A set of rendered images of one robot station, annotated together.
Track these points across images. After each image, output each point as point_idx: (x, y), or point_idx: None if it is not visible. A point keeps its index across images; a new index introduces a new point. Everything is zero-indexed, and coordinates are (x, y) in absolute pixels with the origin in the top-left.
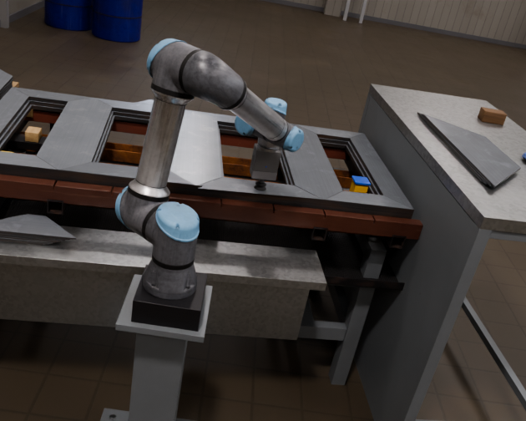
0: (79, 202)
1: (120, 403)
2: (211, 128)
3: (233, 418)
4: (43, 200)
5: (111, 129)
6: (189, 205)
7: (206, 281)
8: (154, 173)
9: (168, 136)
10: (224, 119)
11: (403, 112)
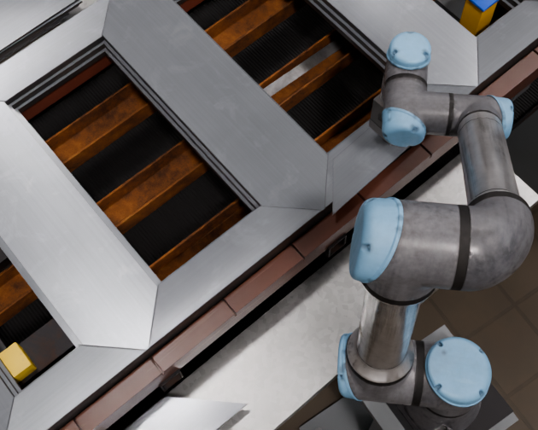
0: (198, 352)
1: (305, 405)
2: (182, 25)
3: (421, 324)
4: (154, 389)
5: None
6: (331, 238)
7: None
8: (403, 352)
9: (416, 317)
10: None
11: None
